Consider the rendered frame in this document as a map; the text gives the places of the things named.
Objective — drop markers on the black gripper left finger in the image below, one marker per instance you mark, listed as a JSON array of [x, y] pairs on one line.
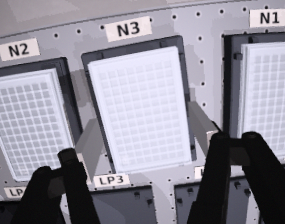
[[41, 200]]

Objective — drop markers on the grey perforated base plate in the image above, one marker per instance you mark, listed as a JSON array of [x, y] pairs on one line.
[[202, 24]]

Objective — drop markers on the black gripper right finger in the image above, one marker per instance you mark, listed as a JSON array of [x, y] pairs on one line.
[[263, 171]]

